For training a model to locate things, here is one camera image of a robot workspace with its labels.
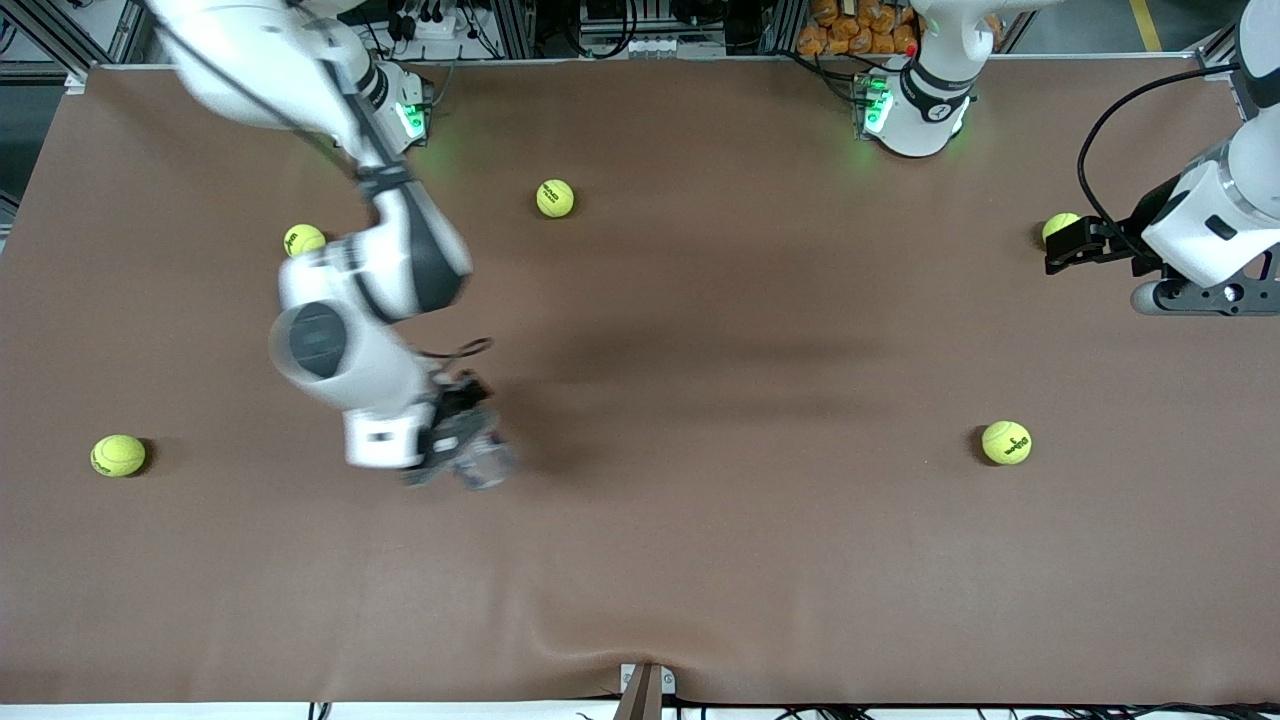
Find tennis can white blue label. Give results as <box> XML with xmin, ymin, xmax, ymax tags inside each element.
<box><xmin>452</xmin><ymin>428</ymin><xmax>521</xmax><ymax>492</ymax></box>

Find green lit arm base box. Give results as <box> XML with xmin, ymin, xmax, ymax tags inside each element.
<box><xmin>853</xmin><ymin>72</ymin><xmax>894</xmax><ymax>141</ymax></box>
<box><xmin>395</xmin><ymin>68</ymin><xmax>437</xmax><ymax>151</ymax></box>

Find brown table mat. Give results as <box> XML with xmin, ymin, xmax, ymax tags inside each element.
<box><xmin>0</xmin><ymin>55</ymin><xmax>1280</xmax><ymax>707</ymax></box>

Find orange snack packets pile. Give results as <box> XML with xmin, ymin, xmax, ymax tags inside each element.
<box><xmin>797</xmin><ymin>0</ymin><xmax>921</xmax><ymax>57</ymax></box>

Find white power strip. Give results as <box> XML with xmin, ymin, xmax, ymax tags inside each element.
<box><xmin>398</xmin><ymin>5</ymin><xmax>471</xmax><ymax>41</ymax></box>

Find white terminal strip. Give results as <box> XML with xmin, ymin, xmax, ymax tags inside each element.
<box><xmin>618</xmin><ymin>35</ymin><xmax>728</xmax><ymax>58</ymax></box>

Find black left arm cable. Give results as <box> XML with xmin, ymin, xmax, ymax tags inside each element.
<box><xmin>1077</xmin><ymin>62</ymin><xmax>1241</xmax><ymax>263</ymax></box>

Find grey metal bracket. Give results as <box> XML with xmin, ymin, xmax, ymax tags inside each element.
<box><xmin>617</xmin><ymin>662</ymin><xmax>677</xmax><ymax>720</ymax></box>

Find aluminium frame post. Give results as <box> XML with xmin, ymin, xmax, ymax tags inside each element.
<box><xmin>490</xmin><ymin>0</ymin><xmax>536</xmax><ymax>59</ymax></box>
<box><xmin>770</xmin><ymin>0</ymin><xmax>806</xmax><ymax>56</ymax></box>

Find black cable bundle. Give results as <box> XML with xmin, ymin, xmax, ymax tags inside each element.
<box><xmin>575</xmin><ymin>0</ymin><xmax>641</xmax><ymax>59</ymax></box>

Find aluminium frame rail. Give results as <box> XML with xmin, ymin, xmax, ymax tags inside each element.
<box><xmin>0</xmin><ymin>0</ymin><xmax>151</xmax><ymax>81</ymax></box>

